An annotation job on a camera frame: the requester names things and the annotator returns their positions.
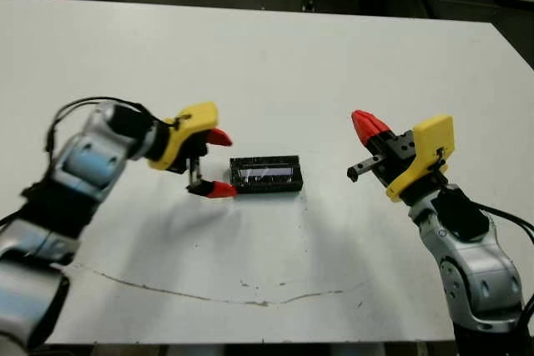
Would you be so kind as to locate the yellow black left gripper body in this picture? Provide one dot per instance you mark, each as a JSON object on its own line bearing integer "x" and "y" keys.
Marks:
{"x": 187, "y": 120}

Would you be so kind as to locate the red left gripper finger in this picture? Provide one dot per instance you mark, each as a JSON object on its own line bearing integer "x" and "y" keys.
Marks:
{"x": 217, "y": 190}
{"x": 219, "y": 137}

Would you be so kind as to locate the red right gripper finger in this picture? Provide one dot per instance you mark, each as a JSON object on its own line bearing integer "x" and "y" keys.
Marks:
{"x": 363, "y": 131}
{"x": 375, "y": 122}

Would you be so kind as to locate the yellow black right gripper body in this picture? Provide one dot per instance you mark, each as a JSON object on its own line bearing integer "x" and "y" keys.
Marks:
{"x": 429, "y": 147}

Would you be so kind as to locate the glossy black box lid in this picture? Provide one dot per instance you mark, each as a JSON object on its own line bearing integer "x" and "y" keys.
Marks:
{"x": 267, "y": 174}

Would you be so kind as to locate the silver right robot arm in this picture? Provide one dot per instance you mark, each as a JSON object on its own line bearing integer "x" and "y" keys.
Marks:
{"x": 480, "y": 264}

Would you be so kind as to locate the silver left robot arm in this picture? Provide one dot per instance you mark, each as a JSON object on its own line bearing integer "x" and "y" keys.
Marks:
{"x": 83, "y": 160}

